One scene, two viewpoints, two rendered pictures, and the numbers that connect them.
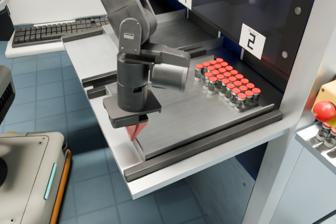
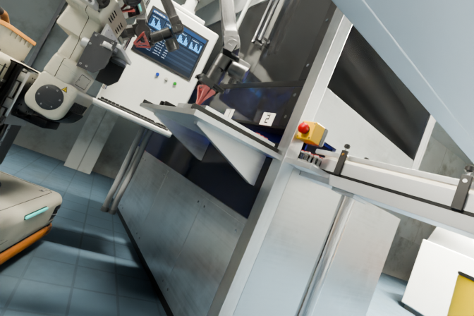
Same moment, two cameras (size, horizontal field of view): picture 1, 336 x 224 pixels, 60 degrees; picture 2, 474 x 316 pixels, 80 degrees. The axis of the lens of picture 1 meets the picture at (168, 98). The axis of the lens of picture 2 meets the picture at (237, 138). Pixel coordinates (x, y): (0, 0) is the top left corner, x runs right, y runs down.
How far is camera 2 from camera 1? 0.83 m
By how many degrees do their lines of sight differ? 46
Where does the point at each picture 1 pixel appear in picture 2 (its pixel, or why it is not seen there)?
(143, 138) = not seen: hidden behind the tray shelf
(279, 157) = (271, 182)
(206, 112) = not seen: hidden behind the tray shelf
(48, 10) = (127, 104)
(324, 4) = (306, 87)
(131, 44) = (230, 47)
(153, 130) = not seen: hidden behind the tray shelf
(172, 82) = (240, 69)
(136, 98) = (218, 74)
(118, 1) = (231, 33)
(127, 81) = (219, 63)
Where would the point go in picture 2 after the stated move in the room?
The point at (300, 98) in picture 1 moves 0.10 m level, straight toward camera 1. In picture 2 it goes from (290, 135) to (286, 127)
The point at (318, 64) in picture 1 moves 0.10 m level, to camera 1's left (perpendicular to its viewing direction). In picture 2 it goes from (302, 113) to (278, 101)
